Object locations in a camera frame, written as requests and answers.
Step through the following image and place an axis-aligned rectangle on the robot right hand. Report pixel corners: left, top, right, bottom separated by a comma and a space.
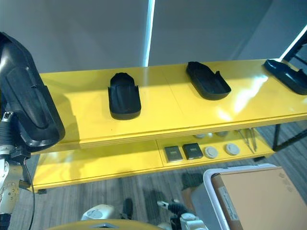
156, 198, 190, 216

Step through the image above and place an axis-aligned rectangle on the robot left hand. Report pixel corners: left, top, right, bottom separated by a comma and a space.
0, 105, 24, 156

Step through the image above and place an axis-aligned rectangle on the black sole-shaped part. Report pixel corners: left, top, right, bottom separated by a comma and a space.
0, 32, 66, 153
263, 59, 307, 96
186, 61, 232, 101
107, 71, 142, 121

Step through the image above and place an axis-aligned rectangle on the white plastic box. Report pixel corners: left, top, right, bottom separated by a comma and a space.
191, 163, 307, 230

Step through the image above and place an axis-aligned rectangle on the dark square flat box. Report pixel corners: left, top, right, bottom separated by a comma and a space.
164, 145, 183, 163
182, 143, 202, 161

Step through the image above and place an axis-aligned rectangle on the brown cardboard box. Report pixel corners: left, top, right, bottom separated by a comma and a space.
211, 166, 307, 230

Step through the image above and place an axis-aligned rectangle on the yellow two-level shelf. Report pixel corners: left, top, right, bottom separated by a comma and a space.
30, 58, 307, 194

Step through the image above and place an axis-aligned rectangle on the grey round disc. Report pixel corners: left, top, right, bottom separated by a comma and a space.
224, 142, 241, 157
203, 146, 220, 160

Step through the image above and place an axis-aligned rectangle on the robot body with legs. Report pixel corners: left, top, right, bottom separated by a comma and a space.
47, 197, 158, 230

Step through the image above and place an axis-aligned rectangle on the thin metal hand tool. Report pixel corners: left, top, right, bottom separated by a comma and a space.
236, 129, 255, 154

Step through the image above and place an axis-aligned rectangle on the white light strip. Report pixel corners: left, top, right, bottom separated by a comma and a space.
143, 0, 154, 67
279, 30, 307, 60

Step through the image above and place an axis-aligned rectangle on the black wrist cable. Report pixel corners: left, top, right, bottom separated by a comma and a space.
22, 154, 36, 230

